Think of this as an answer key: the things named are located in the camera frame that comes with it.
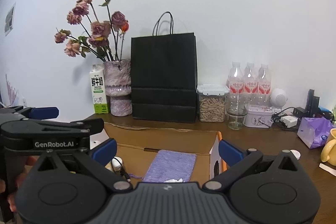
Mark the black braided cable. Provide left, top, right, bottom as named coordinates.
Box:
left=112, top=160, right=132, bottom=183

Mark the white flower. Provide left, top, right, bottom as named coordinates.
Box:
left=164, top=178, right=183, bottom=183

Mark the purple woven drawstring pouch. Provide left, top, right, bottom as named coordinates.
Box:
left=129, top=150, right=197, bottom=183

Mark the small white round lid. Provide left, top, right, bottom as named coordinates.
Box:
left=290, top=149, right=301, bottom=160

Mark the person's left hand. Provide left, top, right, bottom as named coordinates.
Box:
left=1, top=156, right=37, bottom=213

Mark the open red cardboard box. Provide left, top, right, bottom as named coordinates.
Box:
left=91, top=122, right=227, bottom=186

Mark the white floral tin box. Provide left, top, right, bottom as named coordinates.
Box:
left=244, top=105, right=273, bottom=128

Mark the empty clear glass jar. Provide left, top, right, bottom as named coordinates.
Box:
left=226, top=93, right=250, bottom=130

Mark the clear container of pellets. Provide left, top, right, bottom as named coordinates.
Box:
left=197, top=85, right=229, bottom=123

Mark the green white milk carton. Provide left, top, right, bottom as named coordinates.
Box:
left=89, top=64, right=109, bottom=114

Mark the white round speaker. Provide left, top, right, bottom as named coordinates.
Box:
left=269, top=88, right=288, bottom=114

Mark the left red-label water bottle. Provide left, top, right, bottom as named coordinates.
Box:
left=227, top=62, right=244, bottom=94

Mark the red-label water bottle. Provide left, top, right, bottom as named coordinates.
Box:
left=257, top=64, right=272, bottom=95
left=243, top=63, right=258, bottom=94
left=227, top=62, right=244, bottom=94

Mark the right red-label water bottle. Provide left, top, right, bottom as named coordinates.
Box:
left=257, top=64, right=272, bottom=95

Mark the middle red-label water bottle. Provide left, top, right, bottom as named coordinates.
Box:
left=243, top=63, right=258, bottom=94

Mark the purple marbled ceramic vase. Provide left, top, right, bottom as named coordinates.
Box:
left=104, top=59, right=132, bottom=117

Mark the purple tissue pack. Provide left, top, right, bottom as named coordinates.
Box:
left=297, top=117, right=334, bottom=149

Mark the black paper shopping bag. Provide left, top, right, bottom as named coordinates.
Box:
left=131, top=21, right=198, bottom=123

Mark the black upright device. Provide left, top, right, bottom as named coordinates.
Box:
left=306, top=89, right=319, bottom=118

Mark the yellow ceramic mug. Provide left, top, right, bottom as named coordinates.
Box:
left=320, top=128, right=336, bottom=166

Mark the dried pink rose bouquet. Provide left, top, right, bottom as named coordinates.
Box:
left=54, top=0, right=129, bottom=62

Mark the white charger with cable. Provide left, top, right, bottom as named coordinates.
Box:
left=271, top=107, right=308, bottom=131

